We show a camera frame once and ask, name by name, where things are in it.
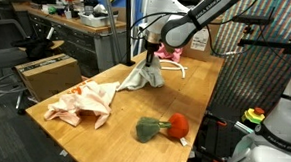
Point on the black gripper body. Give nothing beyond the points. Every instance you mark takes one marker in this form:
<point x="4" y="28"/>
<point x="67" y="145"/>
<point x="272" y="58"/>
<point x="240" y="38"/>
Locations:
<point x="151" y="47"/>

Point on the white plastic bin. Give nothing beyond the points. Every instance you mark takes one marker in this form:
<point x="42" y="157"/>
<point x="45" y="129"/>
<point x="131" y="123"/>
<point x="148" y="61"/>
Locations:
<point x="93" y="21"/>

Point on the peach printed cloth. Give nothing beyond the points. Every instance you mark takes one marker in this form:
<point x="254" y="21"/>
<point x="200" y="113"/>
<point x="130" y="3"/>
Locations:
<point x="84" y="99"/>

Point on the wooden top drawer workbench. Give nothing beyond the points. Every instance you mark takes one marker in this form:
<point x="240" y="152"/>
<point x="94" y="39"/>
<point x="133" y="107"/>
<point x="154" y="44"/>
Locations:
<point x="70" y="42"/>

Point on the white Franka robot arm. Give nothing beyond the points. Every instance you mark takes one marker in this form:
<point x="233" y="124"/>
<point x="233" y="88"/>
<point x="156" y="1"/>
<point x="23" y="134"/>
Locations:
<point x="276" y="131"/>

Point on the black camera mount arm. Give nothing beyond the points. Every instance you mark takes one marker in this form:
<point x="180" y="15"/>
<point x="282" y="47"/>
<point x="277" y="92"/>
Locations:
<point x="264" y="43"/>

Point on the white bottle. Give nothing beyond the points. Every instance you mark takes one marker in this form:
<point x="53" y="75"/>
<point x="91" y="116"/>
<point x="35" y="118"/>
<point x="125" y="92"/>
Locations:
<point x="68" y="14"/>

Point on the white towel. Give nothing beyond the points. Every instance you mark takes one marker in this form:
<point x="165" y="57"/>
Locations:
<point x="145" y="76"/>

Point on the pink cloth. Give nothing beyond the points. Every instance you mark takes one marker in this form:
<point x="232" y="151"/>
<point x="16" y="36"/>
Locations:
<point x="168" y="53"/>

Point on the silver pole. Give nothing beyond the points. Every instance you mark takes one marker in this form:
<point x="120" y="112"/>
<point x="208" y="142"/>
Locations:
<point x="112" y="22"/>

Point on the green small item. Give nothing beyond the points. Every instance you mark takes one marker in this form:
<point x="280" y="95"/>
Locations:
<point x="51" y="9"/>

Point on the large cardboard box white label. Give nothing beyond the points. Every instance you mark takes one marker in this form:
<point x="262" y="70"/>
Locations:
<point x="201" y="44"/>

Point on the brown box black tape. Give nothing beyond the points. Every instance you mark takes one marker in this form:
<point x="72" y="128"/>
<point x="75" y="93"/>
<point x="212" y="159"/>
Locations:
<point x="48" y="79"/>

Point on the black stereo camera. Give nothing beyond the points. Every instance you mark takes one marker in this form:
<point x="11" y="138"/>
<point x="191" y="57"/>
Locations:
<point x="252" y="20"/>

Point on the black cloth bundle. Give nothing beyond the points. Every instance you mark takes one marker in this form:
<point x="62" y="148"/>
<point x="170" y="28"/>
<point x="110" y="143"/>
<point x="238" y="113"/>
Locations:
<point x="33" y="48"/>

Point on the yellow emergency stop button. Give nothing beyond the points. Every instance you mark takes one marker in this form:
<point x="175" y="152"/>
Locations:
<point x="253" y="116"/>

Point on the wooden stool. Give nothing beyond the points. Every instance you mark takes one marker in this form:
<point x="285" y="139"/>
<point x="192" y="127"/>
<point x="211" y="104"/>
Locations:
<point x="58" y="44"/>

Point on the grey office chair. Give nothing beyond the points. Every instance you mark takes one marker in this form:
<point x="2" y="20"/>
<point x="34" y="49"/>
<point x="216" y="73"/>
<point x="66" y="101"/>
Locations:
<point x="3" y="58"/>

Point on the red plush vegetable green leaves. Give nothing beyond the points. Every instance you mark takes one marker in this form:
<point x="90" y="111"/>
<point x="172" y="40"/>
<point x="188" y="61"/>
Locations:
<point x="178" y="125"/>

